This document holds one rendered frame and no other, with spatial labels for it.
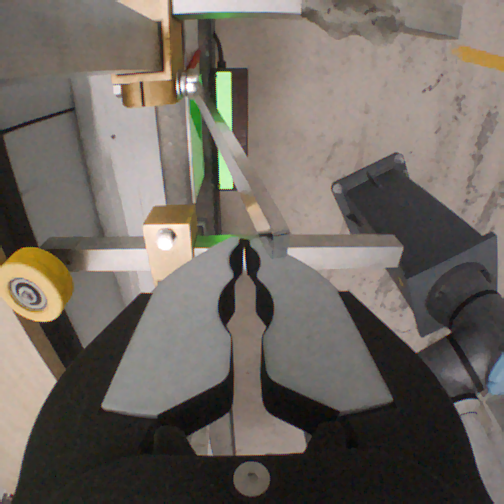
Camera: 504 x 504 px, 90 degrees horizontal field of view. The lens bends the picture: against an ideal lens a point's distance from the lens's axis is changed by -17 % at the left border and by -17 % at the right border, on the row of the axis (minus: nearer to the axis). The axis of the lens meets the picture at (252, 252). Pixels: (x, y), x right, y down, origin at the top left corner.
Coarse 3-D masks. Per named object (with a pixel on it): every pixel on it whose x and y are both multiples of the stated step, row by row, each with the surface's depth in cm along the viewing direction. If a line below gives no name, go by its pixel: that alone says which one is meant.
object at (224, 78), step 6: (222, 72) 35; (228, 72) 35; (222, 78) 35; (228, 78) 35; (222, 84) 36; (228, 84) 36; (222, 90) 36; (228, 90) 36; (222, 96) 37; (228, 96) 37; (222, 102) 37; (228, 102) 37; (222, 108) 37; (228, 108) 37; (222, 114) 38; (228, 114) 38; (228, 120) 38; (222, 162) 41; (222, 168) 42; (222, 174) 42; (228, 174) 42; (222, 180) 43; (228, 180) 43; (222, 186) 43; (228, 186) 43
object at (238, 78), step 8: (232, 72) 35; (240, 72) 35; (232, 80) 35; (240, 80) 36; (232, 88) 36; (240, 88) 36; (232, 96) 37; (240, 96) 37; (240, 104) 37; (240, 112) 38; (240, 120) 38; (240, 128) 39; (240, 136) 39; (240, 144) 40
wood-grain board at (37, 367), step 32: (0, 256) 28; (0, 320) 30; (32, 320) 33; (0, 352) 34; (32, 352) 33; (0, 384) 38; (32, 384) 37; (0, 416) 45; (32, 416) 43; (0, 448) 55; (0, 480) 75
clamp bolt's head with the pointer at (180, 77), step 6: (198, 54) 30; (192, 60) 27; (198, 60) 30; (192, 66) 27; (180, 72) 23; (180, 78) 23; (180, 84) 23; (180, 90) 23; (180, 96) 23; (186, 96) 24
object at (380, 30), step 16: (304, 0) 18; (320, 0) 18; (336, 0) 18; (352, 0) 18; (368, 0) 18; (384, 0) 18; (304, 16) 19; (320, 16) 19; (336, 16) 19; (352, 16) 19; (368, 16) 18; (384, 16) 18; (400, 16) 19; (336, 32) 19; (352, 32) 20; (368, 32) 20; (384, 32) 20
